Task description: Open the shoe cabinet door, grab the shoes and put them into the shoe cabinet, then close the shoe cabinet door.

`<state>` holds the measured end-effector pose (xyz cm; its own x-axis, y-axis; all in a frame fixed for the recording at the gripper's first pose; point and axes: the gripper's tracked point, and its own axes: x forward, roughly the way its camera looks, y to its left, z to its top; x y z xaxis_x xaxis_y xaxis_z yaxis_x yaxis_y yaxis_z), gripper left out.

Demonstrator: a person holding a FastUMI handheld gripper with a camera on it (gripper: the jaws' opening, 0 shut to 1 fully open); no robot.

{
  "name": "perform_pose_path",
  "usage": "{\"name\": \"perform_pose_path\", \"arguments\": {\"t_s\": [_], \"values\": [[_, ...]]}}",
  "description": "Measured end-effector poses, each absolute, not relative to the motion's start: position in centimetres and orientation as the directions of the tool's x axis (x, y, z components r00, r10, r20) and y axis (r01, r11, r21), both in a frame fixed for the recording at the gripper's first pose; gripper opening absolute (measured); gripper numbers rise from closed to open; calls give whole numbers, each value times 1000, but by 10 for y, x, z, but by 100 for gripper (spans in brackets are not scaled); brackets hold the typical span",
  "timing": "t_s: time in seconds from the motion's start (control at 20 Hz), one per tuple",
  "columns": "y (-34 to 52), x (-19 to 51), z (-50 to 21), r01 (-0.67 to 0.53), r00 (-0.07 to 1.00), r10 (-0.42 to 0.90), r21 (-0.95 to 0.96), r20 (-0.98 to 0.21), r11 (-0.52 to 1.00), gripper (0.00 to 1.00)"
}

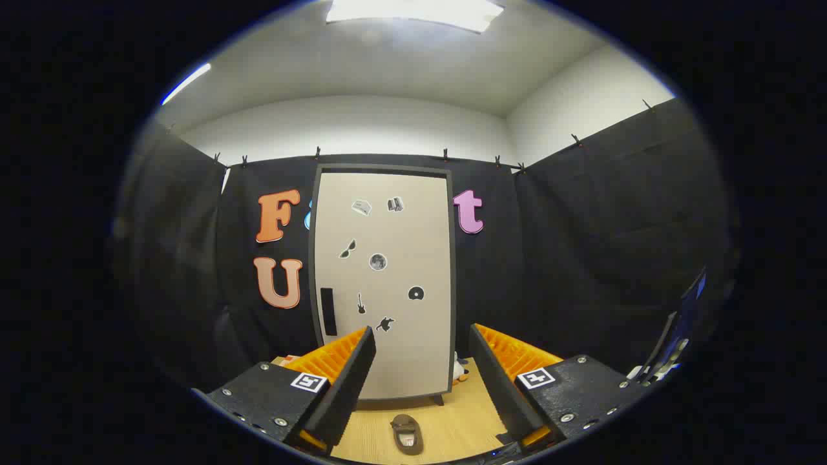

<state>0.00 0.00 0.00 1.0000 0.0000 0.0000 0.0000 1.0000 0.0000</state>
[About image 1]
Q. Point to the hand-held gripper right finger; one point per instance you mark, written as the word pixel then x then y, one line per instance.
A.
pixel 501 387

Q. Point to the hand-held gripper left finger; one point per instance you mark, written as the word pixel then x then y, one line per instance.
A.
pixel 349 387

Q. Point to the brown fuzzy shoe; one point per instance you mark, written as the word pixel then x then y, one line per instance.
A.
pixel 404 423

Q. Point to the grey shoe cabinet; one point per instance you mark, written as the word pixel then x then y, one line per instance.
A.
pixel 387 169

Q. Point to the small plush toy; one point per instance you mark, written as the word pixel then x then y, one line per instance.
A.
pixel 460 369

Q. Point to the stack of books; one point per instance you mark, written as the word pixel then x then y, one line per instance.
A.
pixel 284 360

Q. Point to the black backdrop cloth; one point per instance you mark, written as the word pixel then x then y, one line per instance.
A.
pixel 581 258

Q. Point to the ceiling light strip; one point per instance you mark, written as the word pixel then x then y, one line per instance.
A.
pixel 187 82

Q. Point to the ceiling light panel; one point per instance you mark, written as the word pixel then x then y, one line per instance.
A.
pixel 413 11

